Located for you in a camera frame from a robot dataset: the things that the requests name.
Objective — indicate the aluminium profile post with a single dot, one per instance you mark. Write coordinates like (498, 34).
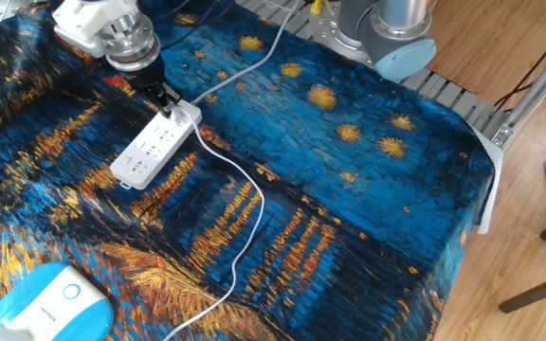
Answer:
(538, 95)

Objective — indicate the starry night painting tablecloth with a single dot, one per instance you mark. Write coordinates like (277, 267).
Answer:
(349, 213)

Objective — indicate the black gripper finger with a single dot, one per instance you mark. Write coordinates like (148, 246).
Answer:
(161, 103)
(172, 94)

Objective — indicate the blue white desk lamp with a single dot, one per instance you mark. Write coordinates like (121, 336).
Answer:
(50, 308)

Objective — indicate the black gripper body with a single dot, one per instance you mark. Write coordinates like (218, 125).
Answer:
(147, 76)

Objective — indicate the white wrist mount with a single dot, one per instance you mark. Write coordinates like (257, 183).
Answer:
(88, 21)

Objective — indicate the small yellow object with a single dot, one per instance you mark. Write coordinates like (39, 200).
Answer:
(317, 5)

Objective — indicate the silver robot mounting plate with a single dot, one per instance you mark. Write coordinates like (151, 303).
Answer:
(330, 33)

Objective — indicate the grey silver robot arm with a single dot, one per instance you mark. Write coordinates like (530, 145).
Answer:
(396, 38)

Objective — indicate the white power strip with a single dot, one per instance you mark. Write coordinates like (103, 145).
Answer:
(145, 156)

